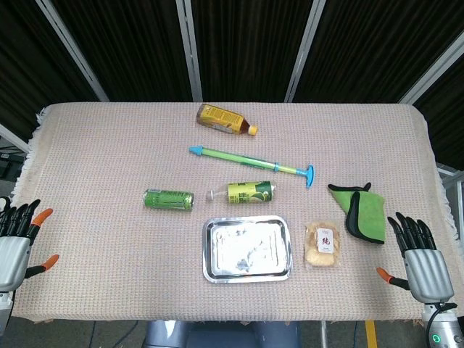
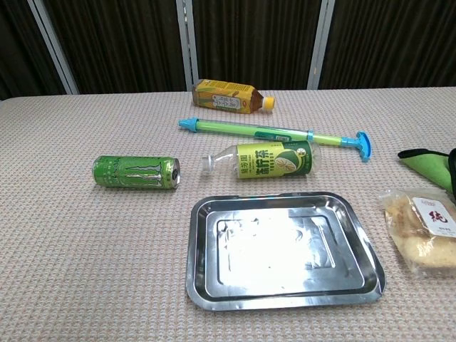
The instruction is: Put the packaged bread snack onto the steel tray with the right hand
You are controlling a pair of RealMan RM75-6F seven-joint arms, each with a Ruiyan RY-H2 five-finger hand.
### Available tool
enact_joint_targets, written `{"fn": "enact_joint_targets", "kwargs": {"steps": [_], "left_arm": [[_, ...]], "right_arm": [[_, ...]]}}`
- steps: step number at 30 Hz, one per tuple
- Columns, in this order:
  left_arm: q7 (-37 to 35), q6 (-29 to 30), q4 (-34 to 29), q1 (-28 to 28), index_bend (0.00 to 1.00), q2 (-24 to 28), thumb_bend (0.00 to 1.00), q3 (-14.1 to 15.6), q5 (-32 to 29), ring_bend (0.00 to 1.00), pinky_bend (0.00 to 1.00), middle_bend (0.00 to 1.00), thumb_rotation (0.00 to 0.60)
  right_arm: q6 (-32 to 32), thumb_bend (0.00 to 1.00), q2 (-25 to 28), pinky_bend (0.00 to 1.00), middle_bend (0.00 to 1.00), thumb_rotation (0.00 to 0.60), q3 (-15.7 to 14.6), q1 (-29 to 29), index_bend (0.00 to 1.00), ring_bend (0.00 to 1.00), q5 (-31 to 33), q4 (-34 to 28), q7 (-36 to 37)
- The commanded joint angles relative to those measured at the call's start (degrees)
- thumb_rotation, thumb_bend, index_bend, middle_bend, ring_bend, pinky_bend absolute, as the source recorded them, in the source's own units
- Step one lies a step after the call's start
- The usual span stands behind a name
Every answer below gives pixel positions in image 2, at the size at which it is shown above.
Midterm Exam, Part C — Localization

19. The packaged snack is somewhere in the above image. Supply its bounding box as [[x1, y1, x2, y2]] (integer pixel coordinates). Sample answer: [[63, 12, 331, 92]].
[[378, 187, 456, 279]]

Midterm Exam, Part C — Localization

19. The stainless steel tray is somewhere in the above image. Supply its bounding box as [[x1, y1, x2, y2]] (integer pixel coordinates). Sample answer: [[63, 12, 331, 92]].
[[185, 192, 387, 311]]

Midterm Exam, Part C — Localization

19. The green label clear plastic bottle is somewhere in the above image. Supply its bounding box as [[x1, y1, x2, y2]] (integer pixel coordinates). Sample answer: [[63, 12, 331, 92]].
[[201, 140, 322, 180]]

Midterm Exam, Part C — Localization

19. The green blue toy water pump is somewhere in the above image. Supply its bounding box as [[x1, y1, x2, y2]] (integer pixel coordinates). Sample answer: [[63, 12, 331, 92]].
[[178, 118, 372, 163]]

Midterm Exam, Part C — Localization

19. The yellow label tea bottle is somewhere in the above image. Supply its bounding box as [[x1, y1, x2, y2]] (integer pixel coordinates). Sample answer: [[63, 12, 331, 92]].
[[192, 78, 276, 115]]

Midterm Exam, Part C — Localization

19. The green energy drink can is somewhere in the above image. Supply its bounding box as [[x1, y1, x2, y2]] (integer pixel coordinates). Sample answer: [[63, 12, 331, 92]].
[[93, 155, 181, 190]]

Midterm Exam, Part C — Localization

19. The beige woven tablecloth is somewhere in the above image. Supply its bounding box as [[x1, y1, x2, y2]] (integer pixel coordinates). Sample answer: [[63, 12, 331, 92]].
[[0, 85, 456, 342]]

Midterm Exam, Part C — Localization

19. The green cloth with black trim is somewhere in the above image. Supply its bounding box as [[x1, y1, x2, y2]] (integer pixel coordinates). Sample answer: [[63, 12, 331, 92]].
[[398, 148, 456, 195]]

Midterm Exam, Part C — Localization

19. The grey aluminium frame post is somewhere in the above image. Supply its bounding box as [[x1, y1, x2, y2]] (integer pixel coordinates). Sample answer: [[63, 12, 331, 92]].
[[175, 0, 200, 93], [306, 0, 336, 90], [27, 0, 80, 95]]

